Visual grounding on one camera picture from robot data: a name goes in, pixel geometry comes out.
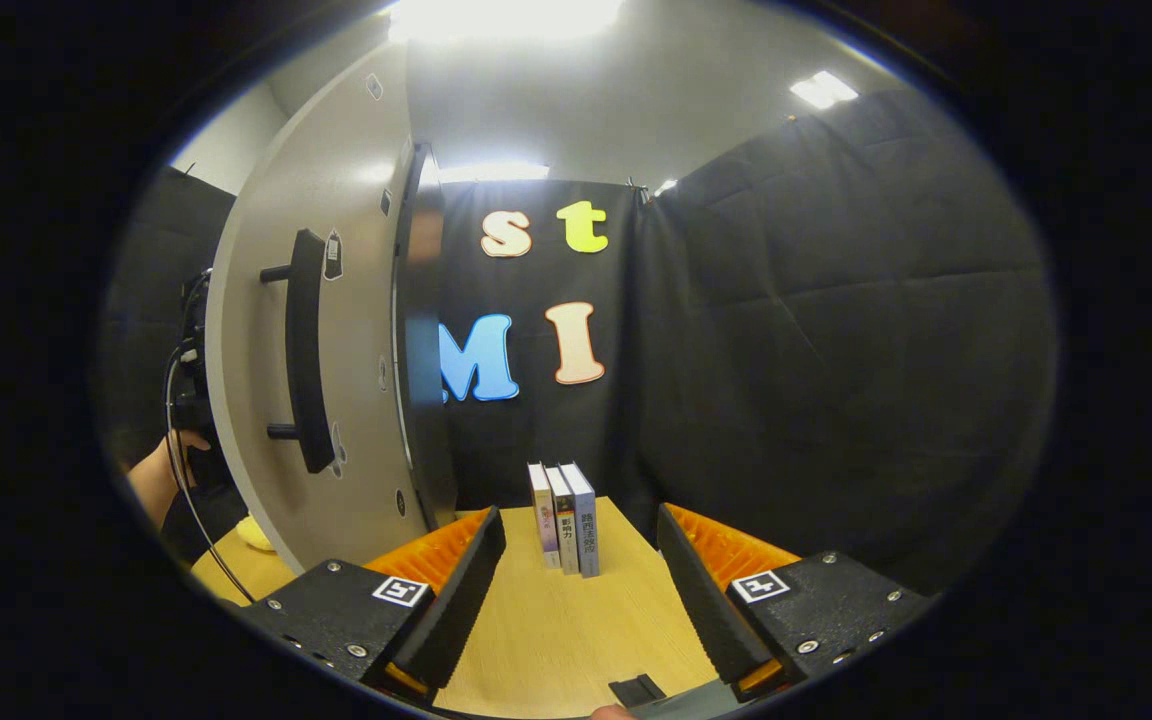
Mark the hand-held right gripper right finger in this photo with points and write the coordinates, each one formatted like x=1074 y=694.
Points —
x=701 y=600

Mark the ceiling light panel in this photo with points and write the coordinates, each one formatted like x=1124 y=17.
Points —
x=824 y=90
x=492 y=172
x=506 y=18

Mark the grey cabinet door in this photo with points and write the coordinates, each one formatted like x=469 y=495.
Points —
x=361 y=300

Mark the black backdrop cloth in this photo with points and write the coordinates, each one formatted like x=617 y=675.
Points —
x=836 y=330

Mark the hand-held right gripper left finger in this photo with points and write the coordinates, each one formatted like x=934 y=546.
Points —
x=461 y=600

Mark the small black block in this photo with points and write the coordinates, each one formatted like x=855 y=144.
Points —
x=636 y=690

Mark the grey blue spine book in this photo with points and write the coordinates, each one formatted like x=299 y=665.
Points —
x=586 y=530

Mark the cream plush toy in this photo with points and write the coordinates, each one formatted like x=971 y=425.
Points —
x=256 y=535

